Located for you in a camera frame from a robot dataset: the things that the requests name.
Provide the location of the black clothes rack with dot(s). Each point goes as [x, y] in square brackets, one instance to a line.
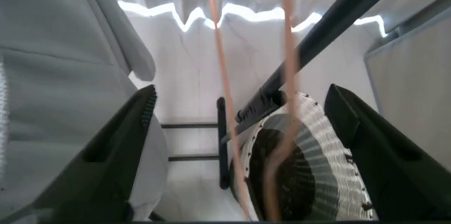
[334, 23]

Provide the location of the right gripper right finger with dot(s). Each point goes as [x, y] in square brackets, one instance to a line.
[398, 174]

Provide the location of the white laundry basket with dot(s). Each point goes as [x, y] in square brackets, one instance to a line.
[327, 146]

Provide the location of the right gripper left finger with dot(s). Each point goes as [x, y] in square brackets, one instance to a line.
[98, 174]

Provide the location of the pink clothes hanger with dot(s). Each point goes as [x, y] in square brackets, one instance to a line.
[225, 86]

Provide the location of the pale grey shorts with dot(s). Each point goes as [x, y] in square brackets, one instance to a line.
[53, 76]

